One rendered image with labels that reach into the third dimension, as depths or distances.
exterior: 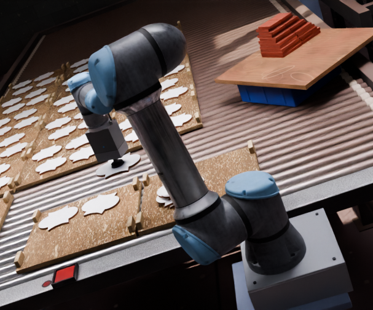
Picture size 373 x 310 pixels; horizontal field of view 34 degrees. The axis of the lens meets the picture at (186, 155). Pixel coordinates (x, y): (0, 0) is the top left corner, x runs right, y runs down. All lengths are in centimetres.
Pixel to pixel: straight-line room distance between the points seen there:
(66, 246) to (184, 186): 76
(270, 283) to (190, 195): 30
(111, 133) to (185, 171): 52
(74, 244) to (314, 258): 83
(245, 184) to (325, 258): 26
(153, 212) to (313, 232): 60
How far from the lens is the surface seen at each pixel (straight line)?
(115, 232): 194
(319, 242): 153
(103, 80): 126
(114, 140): 181
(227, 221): 136
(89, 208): 214
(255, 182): 139
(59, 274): 190
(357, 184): 179
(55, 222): 216
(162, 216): 191
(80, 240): 199
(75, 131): 294
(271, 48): 256
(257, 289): 146
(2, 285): 204
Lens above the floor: 187
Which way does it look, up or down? 25 degrees down
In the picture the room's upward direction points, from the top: 22 degrees counter-clockwise
